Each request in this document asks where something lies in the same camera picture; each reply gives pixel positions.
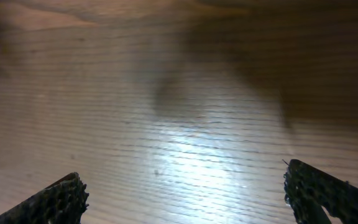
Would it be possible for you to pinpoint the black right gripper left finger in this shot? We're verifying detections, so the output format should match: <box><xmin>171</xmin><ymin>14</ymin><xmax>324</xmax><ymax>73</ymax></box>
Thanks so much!
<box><xmin>0</xmin><ymin>172</ymin><xmax>89</xmax><ymax>224</ymax></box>

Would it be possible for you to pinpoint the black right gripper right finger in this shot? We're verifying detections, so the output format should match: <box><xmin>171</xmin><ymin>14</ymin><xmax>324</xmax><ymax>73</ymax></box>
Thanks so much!
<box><xmin>284</xmin><ymin>159</ymin><xmax>358</xmax><ymax>224</ymax></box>

